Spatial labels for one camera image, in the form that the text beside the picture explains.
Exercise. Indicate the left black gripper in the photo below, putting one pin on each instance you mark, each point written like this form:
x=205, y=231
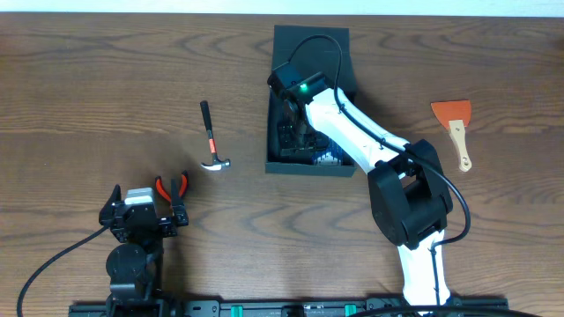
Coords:
x=144, y=223

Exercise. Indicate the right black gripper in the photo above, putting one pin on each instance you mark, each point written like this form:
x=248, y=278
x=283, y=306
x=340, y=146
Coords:
x=286, y=149

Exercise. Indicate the blue precision screwdriver set case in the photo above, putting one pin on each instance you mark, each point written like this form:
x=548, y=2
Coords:
x=332, y=155

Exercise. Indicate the small claw hammer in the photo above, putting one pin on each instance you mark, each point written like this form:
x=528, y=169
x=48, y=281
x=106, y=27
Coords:
x=217, y=164

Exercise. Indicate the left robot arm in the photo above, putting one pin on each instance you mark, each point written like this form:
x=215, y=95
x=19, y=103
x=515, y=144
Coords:
x=135, y=269

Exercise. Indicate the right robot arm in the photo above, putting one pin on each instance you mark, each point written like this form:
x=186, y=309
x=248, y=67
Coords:
x=409, y=202

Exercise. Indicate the dark green open box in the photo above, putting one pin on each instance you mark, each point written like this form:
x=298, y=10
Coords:
x=309, y=50

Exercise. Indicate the orange handled pliers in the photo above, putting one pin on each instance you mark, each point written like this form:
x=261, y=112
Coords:
x=178, y=189

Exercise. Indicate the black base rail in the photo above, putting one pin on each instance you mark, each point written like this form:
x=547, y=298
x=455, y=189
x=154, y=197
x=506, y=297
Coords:
x=214, y=308

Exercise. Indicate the orange scraper wooden handle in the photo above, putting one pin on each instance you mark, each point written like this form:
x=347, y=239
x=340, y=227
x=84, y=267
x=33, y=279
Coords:
x=455, y=116

